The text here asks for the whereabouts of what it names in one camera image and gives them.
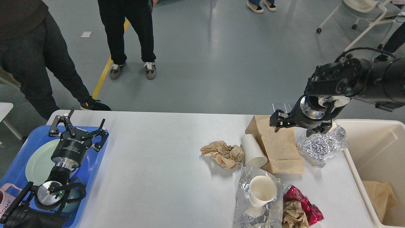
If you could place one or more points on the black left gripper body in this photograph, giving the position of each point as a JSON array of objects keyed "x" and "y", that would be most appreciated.
[{"x": 72, "y": 149}]

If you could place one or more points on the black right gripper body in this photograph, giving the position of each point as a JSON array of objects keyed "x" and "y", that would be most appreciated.
[{"x": 307, "y": 115}]

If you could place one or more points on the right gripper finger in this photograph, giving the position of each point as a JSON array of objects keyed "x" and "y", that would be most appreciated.
[
  {"x": 279, "y": 119},
  {"x": 323, "y": 128}
]

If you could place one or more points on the mint green plate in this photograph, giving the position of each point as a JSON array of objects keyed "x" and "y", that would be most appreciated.
[{"x": 40, "y": 163}]

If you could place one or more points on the pink home mug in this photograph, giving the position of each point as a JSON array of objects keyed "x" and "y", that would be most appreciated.
[{"x": 6, "y": 199}]

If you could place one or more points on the large brown paper bag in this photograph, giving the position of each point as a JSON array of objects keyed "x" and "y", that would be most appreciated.
[{"x": 381, "y": 196}]

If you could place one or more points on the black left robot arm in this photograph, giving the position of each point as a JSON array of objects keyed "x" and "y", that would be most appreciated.
[{"x": 48, "y": 183}]

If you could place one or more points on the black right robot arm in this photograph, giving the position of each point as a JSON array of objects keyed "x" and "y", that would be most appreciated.
[{"x": 333, "y": 85}]

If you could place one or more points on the crumpled silver foil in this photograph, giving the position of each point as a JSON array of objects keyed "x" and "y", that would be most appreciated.
[{"x": 317, "y": 148}]

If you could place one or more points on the teal home mug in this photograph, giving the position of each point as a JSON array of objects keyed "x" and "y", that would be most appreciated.
[{"x": 74, "y": 193}]

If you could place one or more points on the lying white paper cup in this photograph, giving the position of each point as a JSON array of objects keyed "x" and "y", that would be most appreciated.
[{"x": 254, "y": 156}]

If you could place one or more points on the blue plastic tray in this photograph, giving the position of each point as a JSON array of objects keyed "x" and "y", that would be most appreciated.
[{"x": 87, "y": 172}]

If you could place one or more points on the beige plastic bin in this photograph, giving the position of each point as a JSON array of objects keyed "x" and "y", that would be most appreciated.
[{"x": 376, "y": 152}]

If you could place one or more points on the crumpled brown paper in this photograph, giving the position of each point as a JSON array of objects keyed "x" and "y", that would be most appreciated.
[{"x": 227, "y": 157}]

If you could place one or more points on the upright white paper cup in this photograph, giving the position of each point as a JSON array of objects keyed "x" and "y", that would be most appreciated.
[{"x": 262, "y": 189}]

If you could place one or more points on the red foil wrapper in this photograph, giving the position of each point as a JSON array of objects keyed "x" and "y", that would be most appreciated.
[{"x": 313, "y": 213}]

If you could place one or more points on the person in dark clothes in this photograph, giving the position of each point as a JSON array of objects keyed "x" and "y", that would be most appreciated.
[{"x": 31, "y": 44}]

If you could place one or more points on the crumpled brown paper ball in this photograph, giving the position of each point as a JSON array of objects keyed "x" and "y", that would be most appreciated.
[{"x": 294, "y": 216}]

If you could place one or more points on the silver foil bag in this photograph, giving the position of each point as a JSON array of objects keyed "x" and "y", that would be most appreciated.
[{"x": 267, "y": 216}]

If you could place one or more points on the person with black sneakers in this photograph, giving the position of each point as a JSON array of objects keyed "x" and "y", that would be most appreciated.
[{"x": 395, "y": 41}]

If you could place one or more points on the white rolling chair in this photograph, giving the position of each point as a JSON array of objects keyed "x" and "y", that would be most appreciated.
[{"x": 375, "y": 12}]

